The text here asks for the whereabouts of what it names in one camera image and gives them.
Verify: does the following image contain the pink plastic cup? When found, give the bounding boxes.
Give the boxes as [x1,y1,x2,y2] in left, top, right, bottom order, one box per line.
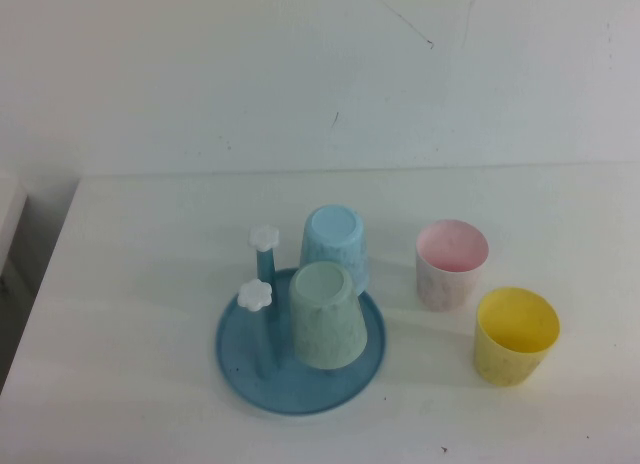
[415,218,490,313]

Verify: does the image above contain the light blue plastic cup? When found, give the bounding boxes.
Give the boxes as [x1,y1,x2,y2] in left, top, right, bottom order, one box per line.
[298,205,371,295]

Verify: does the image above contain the mint green plastic cup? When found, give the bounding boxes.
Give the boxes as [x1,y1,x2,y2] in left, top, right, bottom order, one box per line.
[289,262,369,371]

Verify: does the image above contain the blue cup stand, flower caps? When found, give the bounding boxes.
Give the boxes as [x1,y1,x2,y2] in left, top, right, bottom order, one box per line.
[214,223,389,418]

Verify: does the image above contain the yellow plastic cup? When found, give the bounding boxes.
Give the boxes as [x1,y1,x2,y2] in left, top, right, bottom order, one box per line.
[473,286,561,388]

